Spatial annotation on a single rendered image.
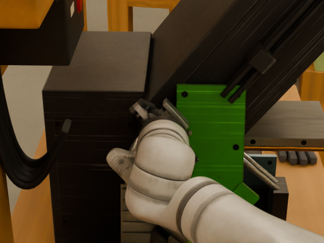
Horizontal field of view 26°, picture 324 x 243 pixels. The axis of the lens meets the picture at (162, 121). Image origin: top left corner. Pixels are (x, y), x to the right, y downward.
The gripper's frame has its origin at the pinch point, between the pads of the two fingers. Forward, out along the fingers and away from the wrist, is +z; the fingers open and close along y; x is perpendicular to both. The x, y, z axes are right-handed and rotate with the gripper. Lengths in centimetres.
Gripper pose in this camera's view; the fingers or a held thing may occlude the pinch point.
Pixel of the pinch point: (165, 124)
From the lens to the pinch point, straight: 114.2
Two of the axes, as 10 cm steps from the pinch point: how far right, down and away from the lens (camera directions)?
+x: -7.3, 6.6, 1.6
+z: 0.3, -2.1, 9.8
